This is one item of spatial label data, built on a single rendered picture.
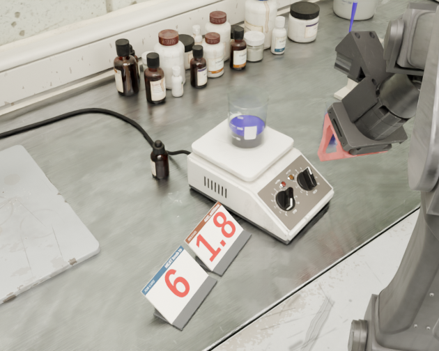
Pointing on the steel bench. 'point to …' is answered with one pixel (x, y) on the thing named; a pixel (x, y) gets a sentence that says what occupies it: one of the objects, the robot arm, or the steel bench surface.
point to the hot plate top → (279, 147)
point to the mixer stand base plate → (27, 227)
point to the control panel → (290, 220)
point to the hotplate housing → (248, 193)
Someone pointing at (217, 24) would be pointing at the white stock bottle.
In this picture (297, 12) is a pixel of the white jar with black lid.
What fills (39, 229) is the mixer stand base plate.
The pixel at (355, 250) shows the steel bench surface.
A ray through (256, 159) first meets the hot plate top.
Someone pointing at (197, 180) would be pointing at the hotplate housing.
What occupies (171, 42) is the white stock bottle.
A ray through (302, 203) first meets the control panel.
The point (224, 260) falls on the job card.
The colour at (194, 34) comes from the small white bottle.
